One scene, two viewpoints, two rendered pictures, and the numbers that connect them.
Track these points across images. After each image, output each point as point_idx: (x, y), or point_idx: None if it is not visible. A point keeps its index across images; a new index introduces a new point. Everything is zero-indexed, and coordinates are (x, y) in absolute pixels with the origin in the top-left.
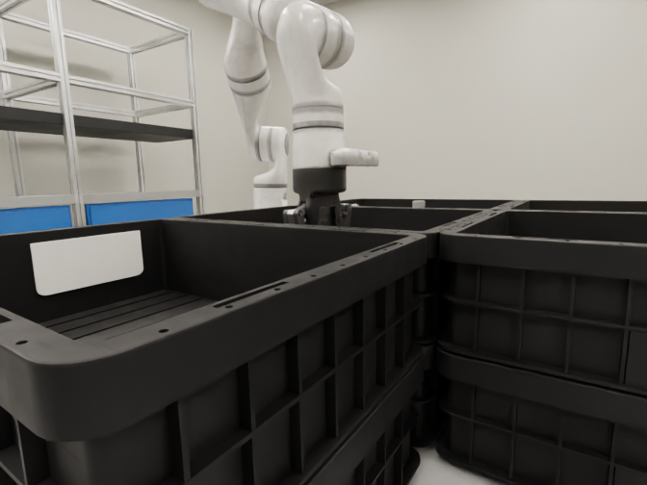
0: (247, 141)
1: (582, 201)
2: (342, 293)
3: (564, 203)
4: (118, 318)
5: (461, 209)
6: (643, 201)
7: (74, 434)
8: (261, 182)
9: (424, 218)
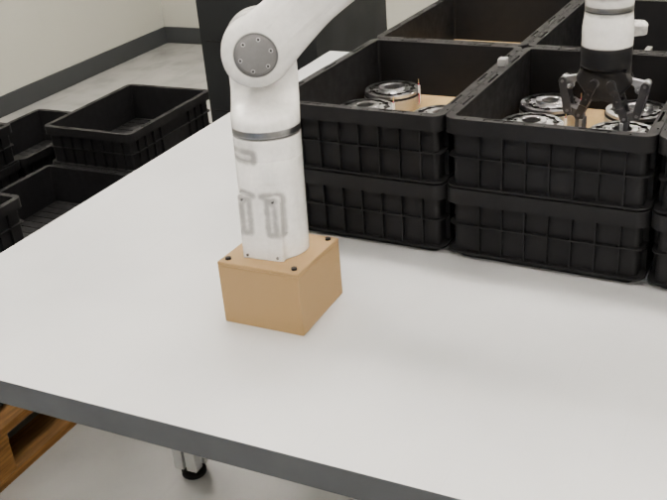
0: (305, 49)
1: (403, 25)
2: None
3: (397, 31)
4: None
5: (520, 54)
6: (421, 14)
7: None
8: (298, 121)
9: (514, 72)
